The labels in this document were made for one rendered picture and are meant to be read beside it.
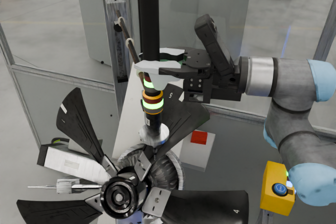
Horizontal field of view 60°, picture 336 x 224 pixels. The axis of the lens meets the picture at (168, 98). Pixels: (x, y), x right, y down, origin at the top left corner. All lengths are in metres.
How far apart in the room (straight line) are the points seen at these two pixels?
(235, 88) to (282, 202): 0.63
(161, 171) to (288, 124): 0.52
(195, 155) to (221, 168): 0.38
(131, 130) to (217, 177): 0.88
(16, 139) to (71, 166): 1.97
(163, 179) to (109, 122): 0.95
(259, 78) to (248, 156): 1.17
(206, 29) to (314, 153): 0.27
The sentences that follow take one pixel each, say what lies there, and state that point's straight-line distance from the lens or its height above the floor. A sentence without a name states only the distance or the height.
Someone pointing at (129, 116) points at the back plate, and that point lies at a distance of 1.14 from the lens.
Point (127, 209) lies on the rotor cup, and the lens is 0.88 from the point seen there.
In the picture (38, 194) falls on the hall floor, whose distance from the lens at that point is 2.56.
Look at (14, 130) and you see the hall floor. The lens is 3.18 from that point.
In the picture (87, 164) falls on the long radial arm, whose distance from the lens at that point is 1.10.
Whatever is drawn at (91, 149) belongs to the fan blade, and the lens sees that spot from 0.96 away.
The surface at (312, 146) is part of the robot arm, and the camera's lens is 0.56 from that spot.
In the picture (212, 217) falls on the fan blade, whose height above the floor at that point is 1.19.
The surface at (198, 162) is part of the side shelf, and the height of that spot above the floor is 0.86.
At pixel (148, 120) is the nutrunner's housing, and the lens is 0.65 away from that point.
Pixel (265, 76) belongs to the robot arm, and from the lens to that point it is 0.55.
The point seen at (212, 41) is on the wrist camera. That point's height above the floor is 1.71.
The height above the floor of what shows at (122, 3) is 1.57.
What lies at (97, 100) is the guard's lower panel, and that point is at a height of 0.87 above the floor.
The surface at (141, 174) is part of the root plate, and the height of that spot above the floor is 1.25.
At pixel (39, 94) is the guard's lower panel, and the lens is 2.08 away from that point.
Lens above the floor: 1.94
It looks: 37 degrees down
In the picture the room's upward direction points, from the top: straight up
